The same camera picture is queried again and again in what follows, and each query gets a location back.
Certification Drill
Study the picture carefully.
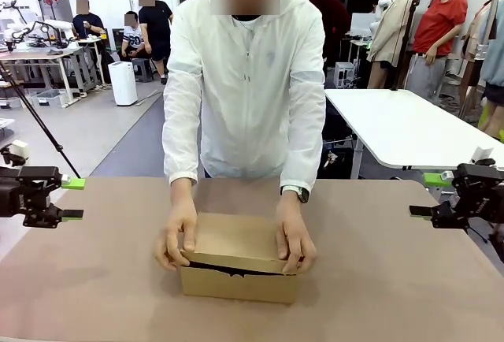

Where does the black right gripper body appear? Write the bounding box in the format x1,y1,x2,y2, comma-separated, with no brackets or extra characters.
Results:
430,159,504,230

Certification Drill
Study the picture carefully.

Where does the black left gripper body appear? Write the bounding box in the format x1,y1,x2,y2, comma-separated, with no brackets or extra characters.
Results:
0,165,65,229

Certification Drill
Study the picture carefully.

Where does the brown cardboard box with lid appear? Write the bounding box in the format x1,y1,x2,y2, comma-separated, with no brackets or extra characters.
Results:
179,212,306,305

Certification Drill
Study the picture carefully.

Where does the person's left forearm white sleeve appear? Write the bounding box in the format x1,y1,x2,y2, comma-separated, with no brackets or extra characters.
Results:
278,113,328,204

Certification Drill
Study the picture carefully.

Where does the person's right forearm white sleeve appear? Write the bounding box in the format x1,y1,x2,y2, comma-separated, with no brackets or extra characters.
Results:
161,113,202,202

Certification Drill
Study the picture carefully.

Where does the person's right hand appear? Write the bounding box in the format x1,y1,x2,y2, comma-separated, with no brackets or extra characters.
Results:
154,195,199,273

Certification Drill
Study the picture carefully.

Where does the person's left hand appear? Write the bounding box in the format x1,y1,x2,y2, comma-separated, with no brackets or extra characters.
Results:
274,199,318,277

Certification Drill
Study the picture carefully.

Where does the black tripod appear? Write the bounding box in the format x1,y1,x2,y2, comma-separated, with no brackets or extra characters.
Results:
0,61,82,180

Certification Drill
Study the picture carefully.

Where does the clear plastic storage bin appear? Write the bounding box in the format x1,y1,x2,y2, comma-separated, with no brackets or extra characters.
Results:
31,89,66,109

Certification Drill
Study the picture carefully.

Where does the white air purifier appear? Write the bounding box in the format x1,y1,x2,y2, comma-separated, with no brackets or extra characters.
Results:
108,61,139,106

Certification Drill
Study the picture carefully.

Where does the black wristwatch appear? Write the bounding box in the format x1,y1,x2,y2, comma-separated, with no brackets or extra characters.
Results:
280,185,310,204

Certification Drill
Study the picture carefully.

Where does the grey plastic stool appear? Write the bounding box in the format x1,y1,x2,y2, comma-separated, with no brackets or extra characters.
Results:
132,58,154,84

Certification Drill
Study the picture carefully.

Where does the grey workbench with robots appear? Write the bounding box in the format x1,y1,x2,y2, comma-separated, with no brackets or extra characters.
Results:
0,48,76,106

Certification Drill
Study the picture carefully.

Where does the grey open cube shelf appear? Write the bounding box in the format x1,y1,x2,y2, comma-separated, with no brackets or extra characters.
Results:
333,61,356,89

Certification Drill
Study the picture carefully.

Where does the mannequin in beige jacket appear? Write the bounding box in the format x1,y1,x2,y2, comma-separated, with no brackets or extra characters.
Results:
365,0,419,90

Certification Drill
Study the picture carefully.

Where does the seated man in white jersey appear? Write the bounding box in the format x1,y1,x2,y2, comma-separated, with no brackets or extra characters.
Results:
119,10,147,61

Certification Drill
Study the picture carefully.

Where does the mannequin in red shirt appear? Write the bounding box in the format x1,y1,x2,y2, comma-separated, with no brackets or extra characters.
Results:
405,0,469,101

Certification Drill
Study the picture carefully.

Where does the seated man in navy shirt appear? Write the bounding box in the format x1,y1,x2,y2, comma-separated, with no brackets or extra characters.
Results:
72,0,109,83

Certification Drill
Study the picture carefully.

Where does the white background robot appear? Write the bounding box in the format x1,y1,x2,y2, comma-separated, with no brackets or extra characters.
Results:
11,0,76,50

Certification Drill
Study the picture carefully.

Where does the mannequin with dark hat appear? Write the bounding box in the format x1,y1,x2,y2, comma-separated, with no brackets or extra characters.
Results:
462,0,504,56

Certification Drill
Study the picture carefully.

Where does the white monitor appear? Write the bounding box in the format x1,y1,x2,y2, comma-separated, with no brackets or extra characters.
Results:
349,12,374,40

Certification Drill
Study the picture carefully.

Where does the standing man in black tee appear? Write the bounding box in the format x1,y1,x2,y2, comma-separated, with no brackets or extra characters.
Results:
137,0,175,85

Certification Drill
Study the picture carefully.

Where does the person in white hooded jacket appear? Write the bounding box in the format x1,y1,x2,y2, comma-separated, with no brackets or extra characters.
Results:
161,0,328,194

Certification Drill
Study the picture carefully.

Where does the mannequin in dark maroon top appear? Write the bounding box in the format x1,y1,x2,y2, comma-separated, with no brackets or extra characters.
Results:
309,0,352,63

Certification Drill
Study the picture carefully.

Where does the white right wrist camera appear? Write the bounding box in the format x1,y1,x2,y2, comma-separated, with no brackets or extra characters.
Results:
470,146,495,166

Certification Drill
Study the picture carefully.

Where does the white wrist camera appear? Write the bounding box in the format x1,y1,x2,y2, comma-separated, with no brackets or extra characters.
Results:
470,146,495,166
0,139,31,168

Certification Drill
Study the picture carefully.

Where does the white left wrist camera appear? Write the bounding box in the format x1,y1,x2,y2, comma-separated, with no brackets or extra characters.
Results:
0,139,31,168

